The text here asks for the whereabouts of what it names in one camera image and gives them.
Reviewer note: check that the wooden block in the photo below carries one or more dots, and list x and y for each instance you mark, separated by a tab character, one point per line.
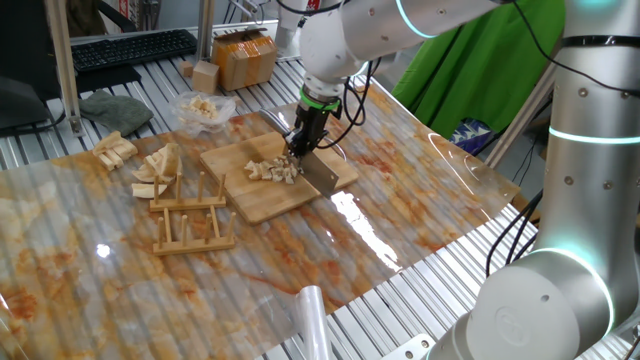
205	79

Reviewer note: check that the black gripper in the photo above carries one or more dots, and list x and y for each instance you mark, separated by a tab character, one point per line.
312	122

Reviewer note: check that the wooden peg dish rack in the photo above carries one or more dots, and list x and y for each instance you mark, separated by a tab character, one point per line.
195	246

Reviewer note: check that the blue patterned bag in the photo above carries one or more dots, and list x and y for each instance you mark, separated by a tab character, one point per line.
470	137

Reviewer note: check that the pale lotus root wedge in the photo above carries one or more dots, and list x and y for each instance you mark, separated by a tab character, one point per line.
142	176

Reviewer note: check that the taped cardboard box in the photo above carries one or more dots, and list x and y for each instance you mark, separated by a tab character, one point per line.
245	62

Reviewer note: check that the green ringed wrist flange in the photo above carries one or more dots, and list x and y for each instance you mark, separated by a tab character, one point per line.
319	102

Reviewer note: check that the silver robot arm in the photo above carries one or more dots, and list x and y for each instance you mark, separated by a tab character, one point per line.
590	175

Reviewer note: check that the black keyboard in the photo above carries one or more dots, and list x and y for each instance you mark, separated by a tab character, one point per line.
135	50

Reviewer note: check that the small wooden cube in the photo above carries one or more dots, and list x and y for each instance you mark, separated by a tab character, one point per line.
186	69

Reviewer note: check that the marble pattern plastic mat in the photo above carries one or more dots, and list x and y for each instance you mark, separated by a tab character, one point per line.
150	300

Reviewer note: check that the black computer monitor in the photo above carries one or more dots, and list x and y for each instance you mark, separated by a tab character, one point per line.
25	50

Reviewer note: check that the grey green cloth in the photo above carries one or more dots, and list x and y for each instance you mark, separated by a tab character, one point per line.
117	112

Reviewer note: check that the clear plastic bag roll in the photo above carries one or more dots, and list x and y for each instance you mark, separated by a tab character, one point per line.
312	325

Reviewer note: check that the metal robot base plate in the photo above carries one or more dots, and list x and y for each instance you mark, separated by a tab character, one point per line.
407	350

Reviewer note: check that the diced lotus root heap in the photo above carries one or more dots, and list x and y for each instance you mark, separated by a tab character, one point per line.
202	107

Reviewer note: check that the thin lotus root slice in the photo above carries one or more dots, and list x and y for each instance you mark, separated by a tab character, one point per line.
267	176
286	162
290	178
276	166
250	166
280	176
263	166
255	175
296	169

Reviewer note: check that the bamboo cutting board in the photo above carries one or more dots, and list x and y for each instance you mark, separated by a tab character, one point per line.
260	200

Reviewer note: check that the aluminium frame post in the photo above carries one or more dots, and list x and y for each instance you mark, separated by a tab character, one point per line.
62	75
205	30
520	120

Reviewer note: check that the steel cleaver knife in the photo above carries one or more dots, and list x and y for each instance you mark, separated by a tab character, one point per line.
322	175

